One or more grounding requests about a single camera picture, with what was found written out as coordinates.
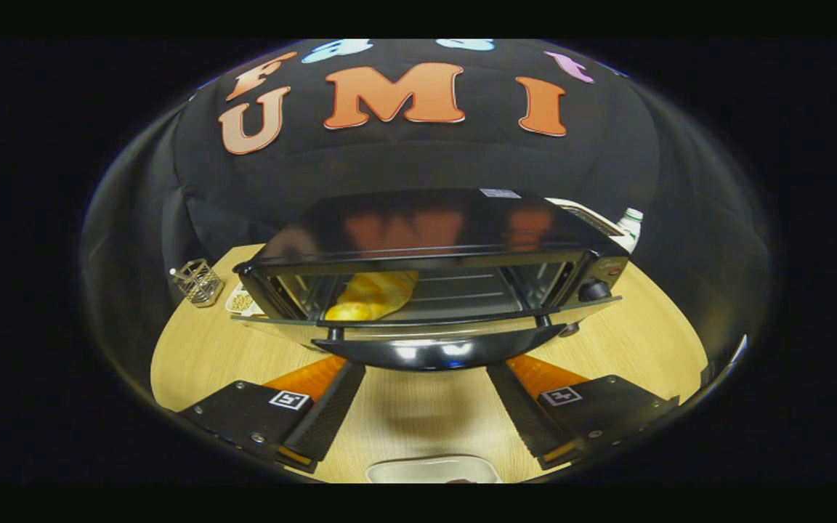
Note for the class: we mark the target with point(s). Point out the small white snack dish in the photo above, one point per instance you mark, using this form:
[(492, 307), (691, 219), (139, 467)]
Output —
[(240, 301)]

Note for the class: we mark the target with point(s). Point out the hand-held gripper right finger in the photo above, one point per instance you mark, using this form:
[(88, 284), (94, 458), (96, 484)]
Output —
[(520, 410)]

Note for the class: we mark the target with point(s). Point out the white plate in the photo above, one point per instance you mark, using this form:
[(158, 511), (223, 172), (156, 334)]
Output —
[(426, 468)]

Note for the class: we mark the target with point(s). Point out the golden croissant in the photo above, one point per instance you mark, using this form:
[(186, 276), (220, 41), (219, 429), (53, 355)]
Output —
[(375, 290)]

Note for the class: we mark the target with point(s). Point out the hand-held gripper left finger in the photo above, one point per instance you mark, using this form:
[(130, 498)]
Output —
[(331, 414)]

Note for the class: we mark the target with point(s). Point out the white box appliance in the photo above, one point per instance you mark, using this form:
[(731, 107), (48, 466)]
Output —
[(593, 216)]

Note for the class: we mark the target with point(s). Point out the plastic bottle green label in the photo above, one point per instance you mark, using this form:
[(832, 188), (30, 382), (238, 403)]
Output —
[(631, 225)]

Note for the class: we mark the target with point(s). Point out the black toaster oven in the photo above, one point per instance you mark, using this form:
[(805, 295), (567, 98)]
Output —
[(426, 225)]

